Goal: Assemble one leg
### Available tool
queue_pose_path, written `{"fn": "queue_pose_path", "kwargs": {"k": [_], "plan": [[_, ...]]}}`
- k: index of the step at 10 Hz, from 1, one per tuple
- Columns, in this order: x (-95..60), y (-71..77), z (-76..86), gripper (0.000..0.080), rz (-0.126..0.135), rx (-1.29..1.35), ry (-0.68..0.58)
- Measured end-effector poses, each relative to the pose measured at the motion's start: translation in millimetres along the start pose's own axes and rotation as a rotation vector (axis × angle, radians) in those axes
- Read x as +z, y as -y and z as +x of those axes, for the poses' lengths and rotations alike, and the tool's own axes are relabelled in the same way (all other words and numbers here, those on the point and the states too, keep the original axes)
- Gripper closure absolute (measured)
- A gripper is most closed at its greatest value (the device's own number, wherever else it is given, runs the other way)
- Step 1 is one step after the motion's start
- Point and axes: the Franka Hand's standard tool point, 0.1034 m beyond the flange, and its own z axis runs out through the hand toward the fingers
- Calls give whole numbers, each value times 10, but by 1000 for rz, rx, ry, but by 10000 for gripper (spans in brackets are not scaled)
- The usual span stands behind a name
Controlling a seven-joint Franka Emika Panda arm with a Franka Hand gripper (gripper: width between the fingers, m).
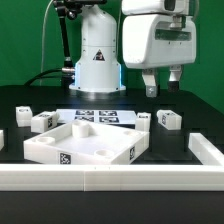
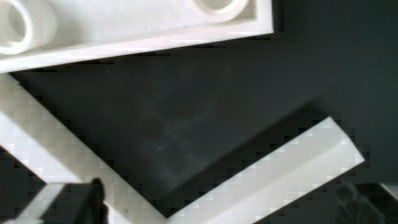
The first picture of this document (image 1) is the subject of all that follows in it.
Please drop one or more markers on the white left fence bar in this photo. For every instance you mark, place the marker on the white left fence bar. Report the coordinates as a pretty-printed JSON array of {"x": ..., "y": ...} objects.
[{"x": 1, "y": 139}]

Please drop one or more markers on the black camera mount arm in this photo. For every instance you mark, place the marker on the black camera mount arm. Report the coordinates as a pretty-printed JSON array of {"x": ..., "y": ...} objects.
[{"x": 70, "y": 9}]

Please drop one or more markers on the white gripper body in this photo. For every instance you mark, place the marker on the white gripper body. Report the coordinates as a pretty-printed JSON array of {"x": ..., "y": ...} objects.
[{"x": 148, "y": 41}]

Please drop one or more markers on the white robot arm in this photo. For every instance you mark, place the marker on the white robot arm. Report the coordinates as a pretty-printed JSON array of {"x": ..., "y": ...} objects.
[{"x": 98, "y": 73}]

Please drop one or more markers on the white sheet with tags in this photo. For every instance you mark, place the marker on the white sheet with tags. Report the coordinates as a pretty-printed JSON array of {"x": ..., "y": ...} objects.
[{"x": 116, "y": 117}]

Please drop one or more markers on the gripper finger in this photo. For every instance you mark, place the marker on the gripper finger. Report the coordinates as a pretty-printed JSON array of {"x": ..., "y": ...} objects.
[
  {"x": 174, "y": 78},
  {"x": 150, "y": 81}
]

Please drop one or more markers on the white front fence bar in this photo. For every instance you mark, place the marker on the white front fence bar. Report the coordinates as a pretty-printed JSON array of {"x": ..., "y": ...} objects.
[{"x": 36, "y": 177}]

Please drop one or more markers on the white square tabletop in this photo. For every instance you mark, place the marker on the white square tabletop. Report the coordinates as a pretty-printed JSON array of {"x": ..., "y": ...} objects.
[{"x": 86, "y": 143}]

